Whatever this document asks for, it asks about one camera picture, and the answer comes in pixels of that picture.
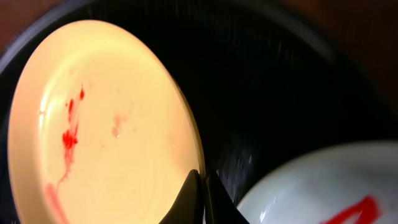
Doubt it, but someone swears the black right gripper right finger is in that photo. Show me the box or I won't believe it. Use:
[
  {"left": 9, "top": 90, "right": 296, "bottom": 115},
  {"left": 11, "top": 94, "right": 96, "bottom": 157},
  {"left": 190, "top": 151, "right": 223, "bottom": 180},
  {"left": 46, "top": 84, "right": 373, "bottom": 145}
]
[{"left": 205, "top": 173, "right": 249, "bottom": 224}]

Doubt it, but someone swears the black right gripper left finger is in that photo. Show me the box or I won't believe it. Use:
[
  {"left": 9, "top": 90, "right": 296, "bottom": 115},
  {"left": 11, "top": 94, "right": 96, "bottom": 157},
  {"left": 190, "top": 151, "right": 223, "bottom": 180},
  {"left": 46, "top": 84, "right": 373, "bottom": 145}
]
[{"left": 160, "top": 169, "right": 205, "bottom": 224}]

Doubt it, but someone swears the yellow plate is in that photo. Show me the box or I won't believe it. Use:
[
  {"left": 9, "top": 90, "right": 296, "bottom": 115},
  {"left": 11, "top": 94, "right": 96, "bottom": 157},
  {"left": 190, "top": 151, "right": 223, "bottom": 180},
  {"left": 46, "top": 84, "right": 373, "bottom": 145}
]
[{"left": 7, "top": 20, "right": 201, "bottom": 223}]

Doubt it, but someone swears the light green plate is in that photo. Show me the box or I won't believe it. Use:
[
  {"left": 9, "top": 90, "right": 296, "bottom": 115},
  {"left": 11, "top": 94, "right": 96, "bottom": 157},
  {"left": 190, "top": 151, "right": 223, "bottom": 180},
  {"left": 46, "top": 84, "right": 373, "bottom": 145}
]
[{"left": 238, "top": 141, "right": 397, "bottom": 223}]

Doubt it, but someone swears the round black tray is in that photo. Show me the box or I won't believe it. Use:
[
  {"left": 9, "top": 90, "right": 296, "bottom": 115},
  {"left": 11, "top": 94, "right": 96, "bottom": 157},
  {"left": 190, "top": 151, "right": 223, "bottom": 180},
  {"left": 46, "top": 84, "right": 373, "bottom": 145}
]
[{"left": 1, "top": 1, "right": 397, "bottom": 223}]

